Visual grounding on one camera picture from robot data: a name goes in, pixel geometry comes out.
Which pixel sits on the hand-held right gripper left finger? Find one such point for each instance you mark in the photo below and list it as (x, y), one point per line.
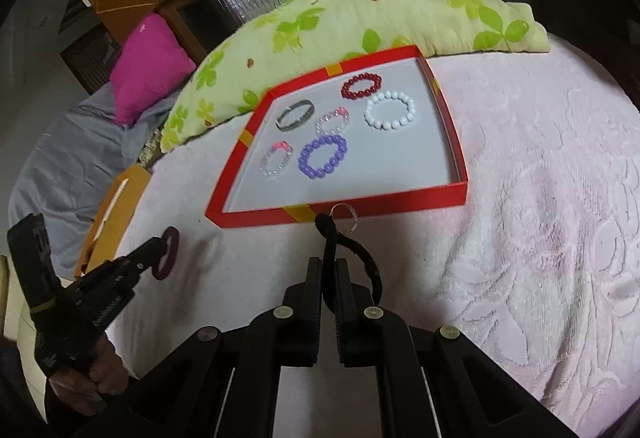
(315, 303)

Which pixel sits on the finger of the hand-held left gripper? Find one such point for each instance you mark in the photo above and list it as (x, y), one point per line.
(147, 272)
(145, 254)

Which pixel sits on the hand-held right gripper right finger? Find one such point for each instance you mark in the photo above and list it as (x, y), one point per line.
(341, 308)

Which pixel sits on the red shallow box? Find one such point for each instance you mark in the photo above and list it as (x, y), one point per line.
(400, 162)

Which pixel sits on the person's left hand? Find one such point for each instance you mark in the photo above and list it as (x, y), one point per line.
(105, 373)

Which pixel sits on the orange cardboard box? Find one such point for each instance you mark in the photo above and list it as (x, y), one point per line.
(125, 198)

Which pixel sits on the cream cushion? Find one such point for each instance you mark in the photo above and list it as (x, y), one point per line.
(21, 338)

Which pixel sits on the patterned cloth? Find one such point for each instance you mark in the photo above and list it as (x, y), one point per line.
(150, 147)

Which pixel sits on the grey bed sheet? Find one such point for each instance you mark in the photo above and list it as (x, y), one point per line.
(60, 167)

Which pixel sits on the magenta pillow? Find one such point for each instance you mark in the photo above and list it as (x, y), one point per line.
(145, 62)

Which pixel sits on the dark cabinet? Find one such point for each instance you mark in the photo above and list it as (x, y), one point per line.
(90, 57)

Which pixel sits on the pale pink embossed blanket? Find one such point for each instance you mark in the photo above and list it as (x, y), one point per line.
(525, 218)

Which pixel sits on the wooden stool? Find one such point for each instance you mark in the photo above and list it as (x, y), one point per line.
(170, 12)

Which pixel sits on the green floral pillow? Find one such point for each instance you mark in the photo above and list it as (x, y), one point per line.
(375, 12)

